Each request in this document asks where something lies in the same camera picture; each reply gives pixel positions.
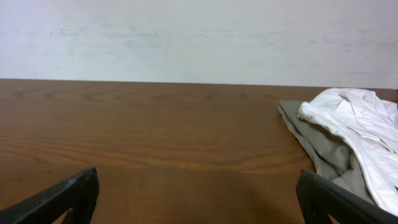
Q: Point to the white crumpled garment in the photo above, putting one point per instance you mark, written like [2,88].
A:
[369,126]

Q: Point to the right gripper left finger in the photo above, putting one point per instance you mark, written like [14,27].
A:
[74,197]

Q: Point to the beige garment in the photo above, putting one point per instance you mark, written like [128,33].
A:
[333,159]

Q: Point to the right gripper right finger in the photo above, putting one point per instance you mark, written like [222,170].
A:
[322,201]

